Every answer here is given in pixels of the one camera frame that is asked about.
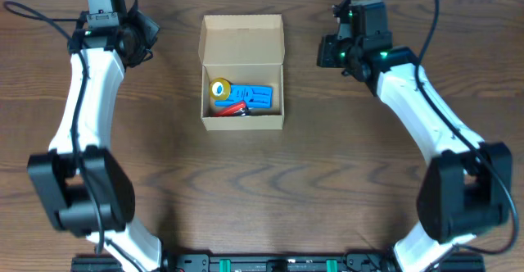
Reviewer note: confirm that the red and black stapler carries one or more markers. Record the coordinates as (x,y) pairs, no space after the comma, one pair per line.
(236,109)

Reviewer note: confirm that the black aluminium mounting rail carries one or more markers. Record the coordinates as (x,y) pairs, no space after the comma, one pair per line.
(278,263)

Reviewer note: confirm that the blue plastic tape dispenser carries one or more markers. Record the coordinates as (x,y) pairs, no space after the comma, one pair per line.
(254,96)

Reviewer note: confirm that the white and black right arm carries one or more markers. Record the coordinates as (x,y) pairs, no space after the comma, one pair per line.
(464,192)

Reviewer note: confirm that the yellow adhesive tape roll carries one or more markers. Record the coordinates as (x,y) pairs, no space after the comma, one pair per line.
(220,89)

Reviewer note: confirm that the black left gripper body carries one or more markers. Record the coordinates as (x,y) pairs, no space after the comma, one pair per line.
(142,27)

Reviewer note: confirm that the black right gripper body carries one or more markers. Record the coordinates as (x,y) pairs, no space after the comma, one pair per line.
(336,52)

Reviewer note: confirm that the brown cardboard box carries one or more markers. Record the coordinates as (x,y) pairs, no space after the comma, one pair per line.
(243,50)

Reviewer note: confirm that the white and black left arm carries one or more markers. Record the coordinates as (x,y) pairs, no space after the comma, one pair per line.
(80,184)

